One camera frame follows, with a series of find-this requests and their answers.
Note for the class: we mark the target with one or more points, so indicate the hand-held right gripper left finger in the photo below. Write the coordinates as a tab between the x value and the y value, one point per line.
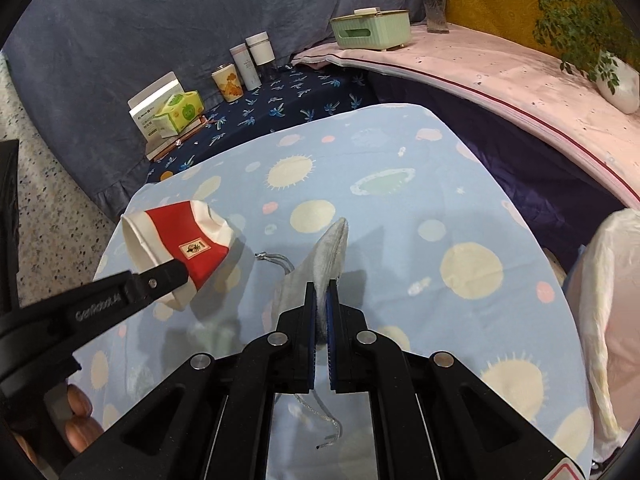
310	345

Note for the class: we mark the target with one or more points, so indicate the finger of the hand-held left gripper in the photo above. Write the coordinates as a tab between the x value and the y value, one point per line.
160	282

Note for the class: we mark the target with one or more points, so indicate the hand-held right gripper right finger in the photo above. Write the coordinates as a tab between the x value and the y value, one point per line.
331	345

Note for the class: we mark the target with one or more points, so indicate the red white paper cup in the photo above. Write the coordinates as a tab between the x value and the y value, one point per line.
170	227

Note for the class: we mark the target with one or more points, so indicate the grey face mask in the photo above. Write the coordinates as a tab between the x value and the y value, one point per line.
325	260

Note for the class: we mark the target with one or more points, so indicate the white plastic bag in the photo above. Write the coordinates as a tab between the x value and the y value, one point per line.
615	310

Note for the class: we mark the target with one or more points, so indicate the person's left hand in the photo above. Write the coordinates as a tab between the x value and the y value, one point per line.
82	420

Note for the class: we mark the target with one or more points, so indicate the green tissue pack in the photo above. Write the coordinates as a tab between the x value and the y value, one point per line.
180	112

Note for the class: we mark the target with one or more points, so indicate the white cardboard box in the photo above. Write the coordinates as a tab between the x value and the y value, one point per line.
145	110

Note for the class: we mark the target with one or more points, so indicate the light blue printed tablecloth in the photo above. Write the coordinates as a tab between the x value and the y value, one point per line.
450	210

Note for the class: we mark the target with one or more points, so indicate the orange print cup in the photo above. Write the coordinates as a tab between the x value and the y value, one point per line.
228	84

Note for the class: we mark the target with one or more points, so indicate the grey bottle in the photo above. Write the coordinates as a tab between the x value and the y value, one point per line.
246	67

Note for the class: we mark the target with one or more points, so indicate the dark blue printed cloth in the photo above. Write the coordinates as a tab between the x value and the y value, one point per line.
300	95

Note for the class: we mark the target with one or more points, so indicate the white jar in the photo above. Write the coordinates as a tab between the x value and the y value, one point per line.
260	50

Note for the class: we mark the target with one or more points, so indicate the dark navy cloth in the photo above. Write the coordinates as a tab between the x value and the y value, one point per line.
525	175

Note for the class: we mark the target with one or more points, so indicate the blue backdrop cloth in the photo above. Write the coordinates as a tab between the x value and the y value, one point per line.
150	15

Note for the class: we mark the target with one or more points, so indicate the pink shelf cloth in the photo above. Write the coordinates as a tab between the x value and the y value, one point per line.
500	80

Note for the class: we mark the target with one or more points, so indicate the green tissue box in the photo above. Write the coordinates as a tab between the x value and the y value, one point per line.
372	30

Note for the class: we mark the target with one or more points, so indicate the glass vase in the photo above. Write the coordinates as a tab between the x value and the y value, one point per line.
436	7

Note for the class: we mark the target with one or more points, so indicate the yellow backdrop cloth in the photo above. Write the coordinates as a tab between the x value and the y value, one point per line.
500	5

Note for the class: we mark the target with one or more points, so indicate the white plant pot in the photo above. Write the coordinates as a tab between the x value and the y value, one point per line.
622	85

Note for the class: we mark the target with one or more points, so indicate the green leafy plant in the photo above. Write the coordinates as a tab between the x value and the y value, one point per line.
570	15

